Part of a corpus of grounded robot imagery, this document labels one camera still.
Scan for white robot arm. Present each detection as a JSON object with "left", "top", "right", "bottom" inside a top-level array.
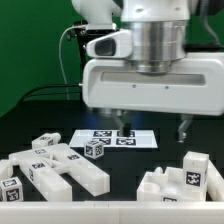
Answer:
[{"left": 71, "top": 0, "right": 224, "bottom": 140}]

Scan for white chair seat part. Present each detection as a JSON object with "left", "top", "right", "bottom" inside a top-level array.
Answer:
[{"left": 136, "top": 166, "right": 209, "bottom": 202}]

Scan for black camera stand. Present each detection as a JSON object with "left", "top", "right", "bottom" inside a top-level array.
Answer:
[{"left": 66, "top": 20, "right": 94, "bottom": 77}]

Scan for white marker sheet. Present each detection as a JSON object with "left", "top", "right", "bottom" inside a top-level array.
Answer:
[{"left": 69, "top": 129, "right": 157, "bottom": 148}]

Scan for white front rail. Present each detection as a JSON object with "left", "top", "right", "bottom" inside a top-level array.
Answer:
[{"left": 0, "top": 201, "right": 224, "bottom": 224}]

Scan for white chair back frame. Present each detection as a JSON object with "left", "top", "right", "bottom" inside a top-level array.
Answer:
[{"left": 9, "top": 143, "right": 110, "bottom": 202}]

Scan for white right corner bracket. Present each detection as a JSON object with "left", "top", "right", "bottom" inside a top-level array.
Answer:
[{"left": 207, "top": 162, "right": 224, "bottom": 202}]

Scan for grey camera cable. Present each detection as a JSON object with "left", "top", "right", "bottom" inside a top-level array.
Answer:
[{"left": 58, "top": 25, "right": 81, "bottom": 101}]

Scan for white tagged cube left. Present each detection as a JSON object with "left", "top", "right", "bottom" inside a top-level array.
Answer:
[{"left": 0, "top": 177, "right": 23, "bottom": 202}]

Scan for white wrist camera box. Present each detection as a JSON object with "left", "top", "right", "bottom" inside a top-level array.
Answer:
[{"left": 86, "top": 29, "right": 133, "bottom": 59}]

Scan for black cables on table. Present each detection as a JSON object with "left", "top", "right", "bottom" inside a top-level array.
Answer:
[{"left": 20, "top": 83, "right": 84, "bottom": 103}]

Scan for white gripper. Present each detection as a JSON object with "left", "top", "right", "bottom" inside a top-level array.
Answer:
[{"left": 82, "top": 53, "right": 224, "bottom": 143}]

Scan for black camera on stand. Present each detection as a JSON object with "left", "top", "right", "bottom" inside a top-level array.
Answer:
[{"left": 85, "top": 23, "right": 117, "bottom": 34}]

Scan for white tagged cube nut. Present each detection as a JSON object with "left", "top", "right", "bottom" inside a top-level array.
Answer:
[{"left": 84, "top": 140, "right": 104, "bottom": 159}]

